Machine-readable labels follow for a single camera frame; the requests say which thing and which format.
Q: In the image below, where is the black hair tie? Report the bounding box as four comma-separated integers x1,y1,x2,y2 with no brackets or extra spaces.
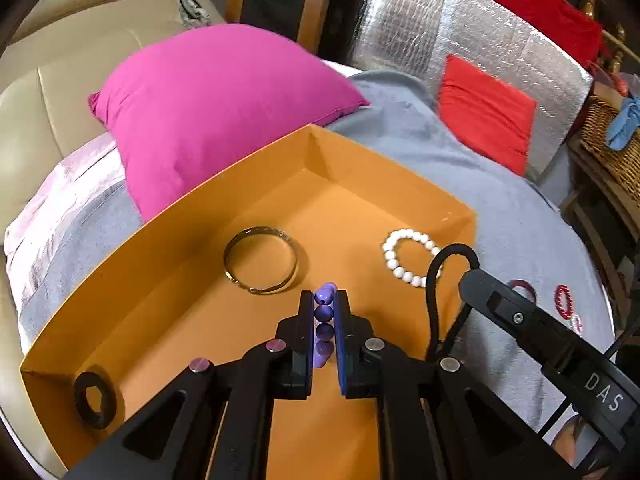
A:
424,242,482,361

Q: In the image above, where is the grey blanket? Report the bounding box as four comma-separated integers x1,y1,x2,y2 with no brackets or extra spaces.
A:
19,69,616,436

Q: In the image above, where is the metal bangle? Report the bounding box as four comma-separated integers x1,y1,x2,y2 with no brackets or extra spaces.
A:
222,226,299,295

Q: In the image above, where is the wicker basket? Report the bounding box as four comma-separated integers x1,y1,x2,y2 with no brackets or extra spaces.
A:
580,96,639,204

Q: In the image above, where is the red bead bracelet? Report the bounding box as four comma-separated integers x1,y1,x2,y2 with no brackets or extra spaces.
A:
553,284,576,320

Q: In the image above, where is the red blanket on railing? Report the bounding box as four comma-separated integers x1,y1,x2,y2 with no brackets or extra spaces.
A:
494,0,603,67

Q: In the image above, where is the striped cloth on sofa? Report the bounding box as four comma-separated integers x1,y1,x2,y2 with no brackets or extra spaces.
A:
177,0,213,29

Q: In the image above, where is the purple bead bracelet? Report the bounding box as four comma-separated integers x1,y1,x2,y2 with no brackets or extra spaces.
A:
311,283,338,369

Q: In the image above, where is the wooden shelf table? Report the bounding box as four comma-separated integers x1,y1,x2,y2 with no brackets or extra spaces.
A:
561,136,639,327

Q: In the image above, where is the orange cardboard box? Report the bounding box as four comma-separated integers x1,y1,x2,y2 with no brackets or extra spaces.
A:
21,126,476,467

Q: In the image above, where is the person's right hand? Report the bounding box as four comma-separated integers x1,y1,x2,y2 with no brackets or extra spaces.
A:
551,415,580,466

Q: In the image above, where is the wooden cabinet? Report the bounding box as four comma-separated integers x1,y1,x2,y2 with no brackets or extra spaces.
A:
224,0,346,53

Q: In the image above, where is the black ring in box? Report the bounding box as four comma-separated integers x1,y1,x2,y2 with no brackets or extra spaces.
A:
72,372,120,430

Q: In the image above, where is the magenta pillow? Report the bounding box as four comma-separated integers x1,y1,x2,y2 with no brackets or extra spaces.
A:
88,24,369,221

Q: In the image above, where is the white bead bracelet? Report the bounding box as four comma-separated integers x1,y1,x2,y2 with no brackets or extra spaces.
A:
380,227,444,290

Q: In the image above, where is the blue cloth in basket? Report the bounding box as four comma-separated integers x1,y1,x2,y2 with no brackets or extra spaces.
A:
605,96,640,152

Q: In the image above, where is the beige leather sofa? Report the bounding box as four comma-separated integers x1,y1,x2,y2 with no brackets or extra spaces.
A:
1,0,221,479

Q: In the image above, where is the silver foil insulation panel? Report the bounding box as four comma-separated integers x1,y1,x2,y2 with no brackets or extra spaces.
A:
347,0,592,180

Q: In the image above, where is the red cushion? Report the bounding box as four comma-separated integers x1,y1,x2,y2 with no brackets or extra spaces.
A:
438,54,537,177

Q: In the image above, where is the maroon hair band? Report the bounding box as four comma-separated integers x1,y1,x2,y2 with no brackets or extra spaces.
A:
508,280,537,304

